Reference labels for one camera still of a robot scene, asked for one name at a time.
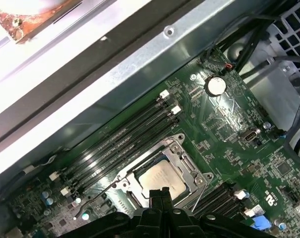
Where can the blue motherboard connector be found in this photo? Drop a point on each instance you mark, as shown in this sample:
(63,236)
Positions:
(261,223)

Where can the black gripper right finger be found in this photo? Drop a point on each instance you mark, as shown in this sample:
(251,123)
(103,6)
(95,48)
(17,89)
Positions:
(168,200)

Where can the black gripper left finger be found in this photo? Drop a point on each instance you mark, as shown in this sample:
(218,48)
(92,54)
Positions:
(156,200)

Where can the RAM slot white clips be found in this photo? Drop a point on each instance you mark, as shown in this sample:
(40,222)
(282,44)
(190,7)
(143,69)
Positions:
(120,151)
(221,202)
(251,211)
(110,135)

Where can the silver CPU green edge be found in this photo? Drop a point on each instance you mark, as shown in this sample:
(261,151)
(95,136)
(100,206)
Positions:
(162,176)

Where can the black grey PC case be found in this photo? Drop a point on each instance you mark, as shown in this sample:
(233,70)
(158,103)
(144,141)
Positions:
(139,64)

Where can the silver internal USB port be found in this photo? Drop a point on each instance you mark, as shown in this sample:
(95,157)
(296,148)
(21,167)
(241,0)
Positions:
(250,136)

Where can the grey perforated drive cage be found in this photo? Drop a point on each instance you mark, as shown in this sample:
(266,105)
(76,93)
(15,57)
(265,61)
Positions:
(273,29)

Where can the metal socket cover frame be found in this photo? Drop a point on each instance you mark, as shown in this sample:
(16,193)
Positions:
(193,171)

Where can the CPU socket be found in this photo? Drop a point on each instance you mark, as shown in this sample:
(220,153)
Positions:
(133,198)

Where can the silver coin cell battery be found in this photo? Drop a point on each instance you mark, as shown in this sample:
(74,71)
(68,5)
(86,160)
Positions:
(215,85)

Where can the green motherboard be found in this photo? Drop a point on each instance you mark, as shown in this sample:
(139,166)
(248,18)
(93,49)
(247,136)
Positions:
(239,111)

